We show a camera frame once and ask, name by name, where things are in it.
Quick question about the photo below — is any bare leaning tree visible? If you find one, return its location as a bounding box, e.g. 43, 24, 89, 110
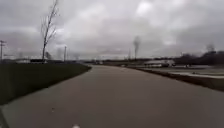
39, 0, 60, 61

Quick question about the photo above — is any grass verge strip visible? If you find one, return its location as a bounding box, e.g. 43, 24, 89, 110
127, 65, 224, 92

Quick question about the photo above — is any grey paved path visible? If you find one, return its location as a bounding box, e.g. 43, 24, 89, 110
0, 64, 224, 128

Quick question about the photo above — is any low dark building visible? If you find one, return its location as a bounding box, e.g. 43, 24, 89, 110
29, 58, 48, 64

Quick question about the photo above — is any dark grass field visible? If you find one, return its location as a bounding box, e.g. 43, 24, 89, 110
0, 62, 92, 106

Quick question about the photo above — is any utility pole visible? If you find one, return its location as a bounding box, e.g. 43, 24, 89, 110
0, 39, 7, 62

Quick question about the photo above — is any bare tall tree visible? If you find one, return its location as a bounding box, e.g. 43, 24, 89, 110
132, 35, 142, 61

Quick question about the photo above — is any grey asphalt road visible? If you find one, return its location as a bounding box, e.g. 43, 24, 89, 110
139, 65, 224, 80

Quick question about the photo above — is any dark line of trees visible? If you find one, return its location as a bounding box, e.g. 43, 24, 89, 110
173, 50, 224, 66

